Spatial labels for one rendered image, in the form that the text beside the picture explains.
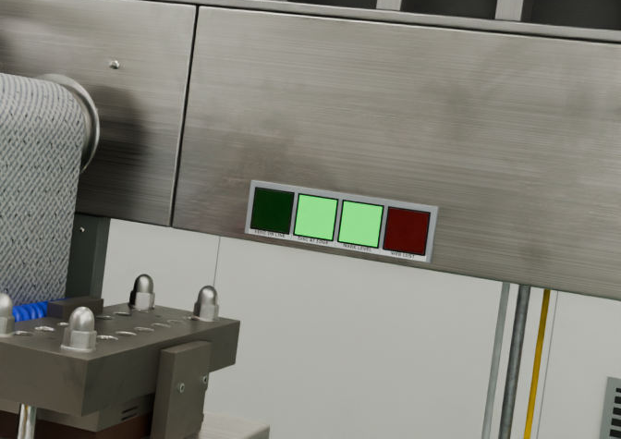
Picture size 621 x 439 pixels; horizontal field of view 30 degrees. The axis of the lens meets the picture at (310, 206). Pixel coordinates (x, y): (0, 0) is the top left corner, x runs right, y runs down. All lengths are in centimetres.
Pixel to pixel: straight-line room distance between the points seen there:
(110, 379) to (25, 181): 29
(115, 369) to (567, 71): 63
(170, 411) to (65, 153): 36
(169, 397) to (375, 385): 261
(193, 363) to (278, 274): 262
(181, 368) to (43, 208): 27
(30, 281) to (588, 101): 71
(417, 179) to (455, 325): 242
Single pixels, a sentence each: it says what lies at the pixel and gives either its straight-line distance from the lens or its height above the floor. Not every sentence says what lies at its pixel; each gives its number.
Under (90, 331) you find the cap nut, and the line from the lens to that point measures 125.
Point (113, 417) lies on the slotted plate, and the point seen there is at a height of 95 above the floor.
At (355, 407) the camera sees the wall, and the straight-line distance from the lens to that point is 397.
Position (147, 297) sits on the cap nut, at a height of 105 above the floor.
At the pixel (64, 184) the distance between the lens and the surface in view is 149.
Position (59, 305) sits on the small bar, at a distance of 142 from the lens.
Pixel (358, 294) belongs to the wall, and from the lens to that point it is 391.
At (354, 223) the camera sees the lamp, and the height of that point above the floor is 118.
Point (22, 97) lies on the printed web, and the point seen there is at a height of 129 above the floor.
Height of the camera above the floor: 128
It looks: 3 degrees down
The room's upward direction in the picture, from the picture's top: 7 degrees clockwise
